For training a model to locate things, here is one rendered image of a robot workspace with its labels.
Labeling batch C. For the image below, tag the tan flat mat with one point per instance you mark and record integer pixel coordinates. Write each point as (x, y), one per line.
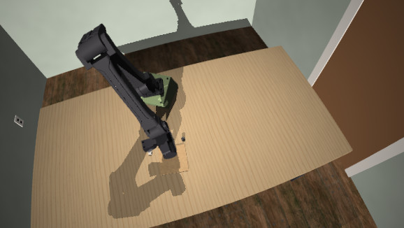
(174, 165)

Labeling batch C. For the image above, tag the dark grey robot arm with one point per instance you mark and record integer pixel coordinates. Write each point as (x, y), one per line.
(119, 72)

